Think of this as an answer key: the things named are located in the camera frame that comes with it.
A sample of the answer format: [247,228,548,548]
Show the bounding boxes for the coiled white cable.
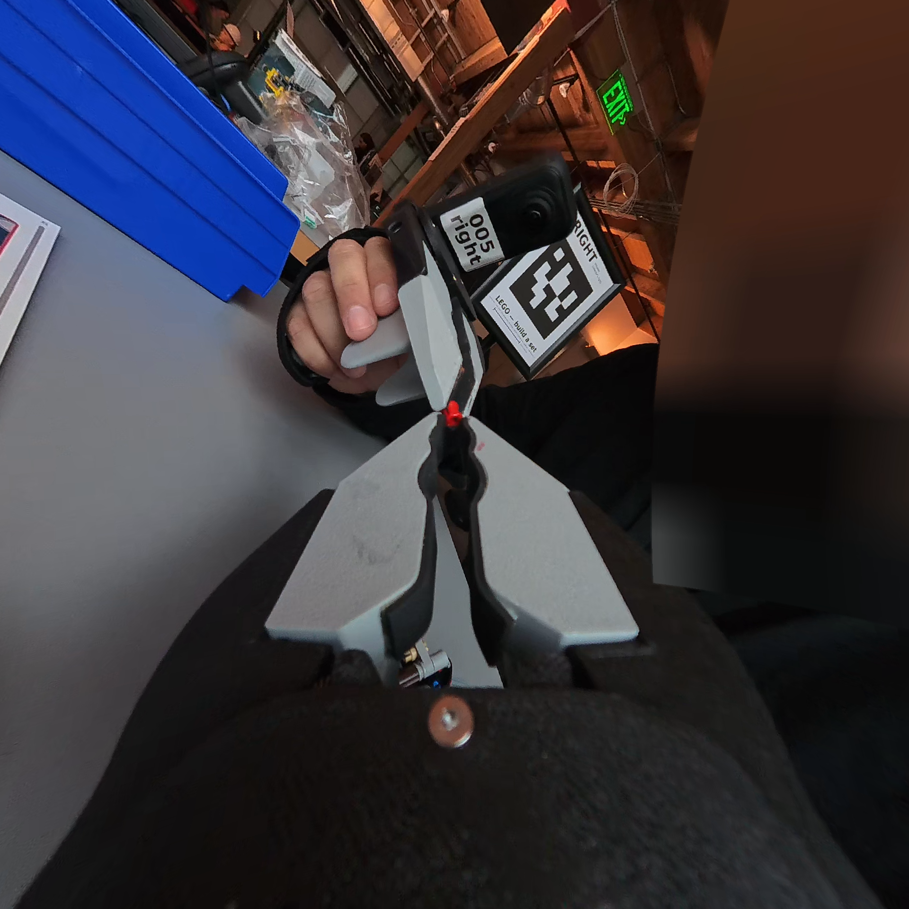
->
[604,163,642,208]

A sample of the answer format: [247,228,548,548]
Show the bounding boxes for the wooden ceiling beam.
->
[387,7,578,208]

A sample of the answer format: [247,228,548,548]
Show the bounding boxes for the person's leg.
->
[710,597,909,909]

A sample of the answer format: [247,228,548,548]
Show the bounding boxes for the white printed paper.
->
[0,193,62,367]

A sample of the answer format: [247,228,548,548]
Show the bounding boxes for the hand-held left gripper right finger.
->
[458,417,642,670]

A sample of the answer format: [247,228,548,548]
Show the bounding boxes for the person's right hand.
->
[287,240,407,395]

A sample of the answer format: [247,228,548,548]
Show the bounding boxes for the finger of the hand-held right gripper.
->
[446,312,490,421]
[339,243,467,414]

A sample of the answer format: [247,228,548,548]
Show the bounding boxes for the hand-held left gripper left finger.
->
[264,414,448,687]

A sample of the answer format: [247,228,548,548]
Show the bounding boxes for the blue plastic bin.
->
[0,0,301,303]

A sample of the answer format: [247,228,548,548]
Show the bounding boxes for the green exit sign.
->
[597,70,636,129]

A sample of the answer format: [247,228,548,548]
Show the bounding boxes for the clear plastic bags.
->
[238,99,372,230]

